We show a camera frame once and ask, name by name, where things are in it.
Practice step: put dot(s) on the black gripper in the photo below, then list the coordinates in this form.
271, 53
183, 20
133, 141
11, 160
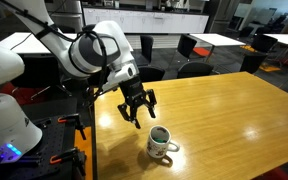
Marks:
134, 94

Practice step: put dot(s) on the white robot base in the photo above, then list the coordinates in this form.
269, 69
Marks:
18, 135

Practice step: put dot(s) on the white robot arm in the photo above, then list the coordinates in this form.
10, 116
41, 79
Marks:
103, 48

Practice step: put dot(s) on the white patterned mug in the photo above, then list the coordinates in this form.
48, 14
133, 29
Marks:
159, 150

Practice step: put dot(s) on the black chair near left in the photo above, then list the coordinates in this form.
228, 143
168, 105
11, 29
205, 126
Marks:
150, 73

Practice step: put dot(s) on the black chair middle back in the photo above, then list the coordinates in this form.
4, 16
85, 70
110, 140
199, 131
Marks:
144, 57

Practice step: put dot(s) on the black orange clamp rear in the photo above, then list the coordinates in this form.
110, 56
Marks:
75, 120

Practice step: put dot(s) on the black orange clamp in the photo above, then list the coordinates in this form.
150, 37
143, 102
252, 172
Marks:
75, 155
75, 120

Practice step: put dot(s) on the black chair near right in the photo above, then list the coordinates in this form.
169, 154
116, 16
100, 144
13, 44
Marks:
194, 69

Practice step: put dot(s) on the black chair by middle table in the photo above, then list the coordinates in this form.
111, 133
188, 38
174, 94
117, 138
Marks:
185, 47

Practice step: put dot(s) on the black orange clamp front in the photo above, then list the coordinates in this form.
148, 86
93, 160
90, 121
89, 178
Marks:
75, 155

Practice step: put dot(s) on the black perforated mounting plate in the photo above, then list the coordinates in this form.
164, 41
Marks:
57, 138

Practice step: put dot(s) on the white table middle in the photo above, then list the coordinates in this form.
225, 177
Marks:
216, 40

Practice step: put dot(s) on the white table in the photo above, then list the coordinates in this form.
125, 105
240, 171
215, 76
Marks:
216, 40
24, 43
282, 39

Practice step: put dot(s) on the white table left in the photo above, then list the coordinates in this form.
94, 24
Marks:
24, 43

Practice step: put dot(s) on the white table right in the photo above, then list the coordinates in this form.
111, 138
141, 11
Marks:
282, 39

